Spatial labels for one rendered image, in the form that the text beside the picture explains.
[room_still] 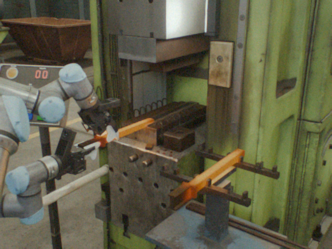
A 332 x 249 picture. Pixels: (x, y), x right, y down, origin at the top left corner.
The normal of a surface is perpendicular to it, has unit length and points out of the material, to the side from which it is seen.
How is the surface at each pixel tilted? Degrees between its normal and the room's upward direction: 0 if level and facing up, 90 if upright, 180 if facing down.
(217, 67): 90
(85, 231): 0
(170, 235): 0
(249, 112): 90
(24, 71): 60
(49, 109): 90
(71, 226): 0
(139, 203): 90
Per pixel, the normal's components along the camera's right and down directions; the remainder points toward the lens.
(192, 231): 0.00, -0.94
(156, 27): -0.59, 0.28
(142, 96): 0.81, 0.20
